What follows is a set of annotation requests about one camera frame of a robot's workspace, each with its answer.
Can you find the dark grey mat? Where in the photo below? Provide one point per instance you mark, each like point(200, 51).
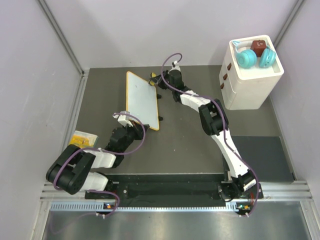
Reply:
point(265, 154)

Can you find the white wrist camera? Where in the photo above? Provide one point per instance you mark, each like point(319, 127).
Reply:
point(175, 66)
point(123, 118)

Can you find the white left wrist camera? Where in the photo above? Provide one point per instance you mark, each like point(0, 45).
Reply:
point(123, 118)

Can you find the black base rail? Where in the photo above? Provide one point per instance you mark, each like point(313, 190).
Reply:
point(171, 190)

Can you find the white drawer cabinet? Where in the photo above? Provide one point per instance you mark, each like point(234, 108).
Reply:
point(247, 89)

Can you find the brown cube toy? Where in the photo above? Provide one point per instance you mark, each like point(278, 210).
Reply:
point(258, 46)

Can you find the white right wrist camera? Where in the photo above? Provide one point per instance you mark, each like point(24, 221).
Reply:
point(175, 66)

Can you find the yellow framed whiteboard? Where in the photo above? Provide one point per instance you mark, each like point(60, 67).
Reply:
point(141, 100)

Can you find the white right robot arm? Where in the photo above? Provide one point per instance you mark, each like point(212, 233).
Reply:
point(215, 124)

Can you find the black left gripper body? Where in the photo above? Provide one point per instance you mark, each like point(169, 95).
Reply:
point(132, 133)

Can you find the yellow item packet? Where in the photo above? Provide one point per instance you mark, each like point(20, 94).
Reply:
point(83, 139)

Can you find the yellow bone-shaped eraser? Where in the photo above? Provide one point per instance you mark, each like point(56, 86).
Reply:
point(153, 79)

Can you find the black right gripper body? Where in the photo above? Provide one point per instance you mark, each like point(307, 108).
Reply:
point(164, 82)

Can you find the teal headphones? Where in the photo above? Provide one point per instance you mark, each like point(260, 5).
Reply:
point(246, 58)

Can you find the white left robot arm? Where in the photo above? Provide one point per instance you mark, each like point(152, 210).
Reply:
point(71, 170)

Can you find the slotted grey cable duct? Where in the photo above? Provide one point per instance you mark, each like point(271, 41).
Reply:
point(85, 206)

